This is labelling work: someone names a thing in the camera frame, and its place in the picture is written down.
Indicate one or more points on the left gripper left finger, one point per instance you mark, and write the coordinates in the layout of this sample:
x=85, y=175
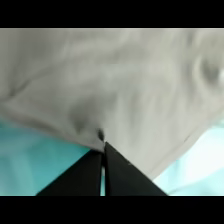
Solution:
x=81, y=176

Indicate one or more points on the brown garment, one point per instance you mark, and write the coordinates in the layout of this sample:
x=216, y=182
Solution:
x=110, y=83

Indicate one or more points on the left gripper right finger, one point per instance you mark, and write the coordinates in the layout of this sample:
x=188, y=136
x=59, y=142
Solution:
x=125, y=176

